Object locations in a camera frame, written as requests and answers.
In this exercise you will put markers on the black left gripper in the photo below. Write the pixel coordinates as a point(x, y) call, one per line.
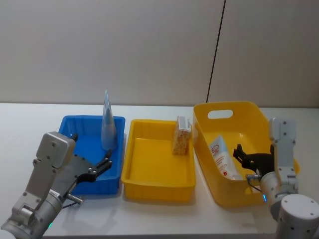
point(77, 171)

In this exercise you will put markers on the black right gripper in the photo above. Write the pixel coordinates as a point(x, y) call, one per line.
point(264, 163)

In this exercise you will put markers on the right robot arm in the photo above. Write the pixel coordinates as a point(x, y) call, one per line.
point(284, 159)

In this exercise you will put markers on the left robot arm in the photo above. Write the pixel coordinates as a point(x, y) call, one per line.
point(37, 174)

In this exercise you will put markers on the blue plastic bin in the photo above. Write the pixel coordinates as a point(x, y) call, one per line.
point(87, 149)

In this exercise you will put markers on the white tube with red print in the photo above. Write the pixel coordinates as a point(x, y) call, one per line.
point(223, 156)

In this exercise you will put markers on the orange patterned drink carton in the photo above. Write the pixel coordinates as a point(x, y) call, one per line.
point(180, 142)

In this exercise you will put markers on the shallow yellow plastic tray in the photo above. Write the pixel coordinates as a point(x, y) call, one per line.
point(154, 164)

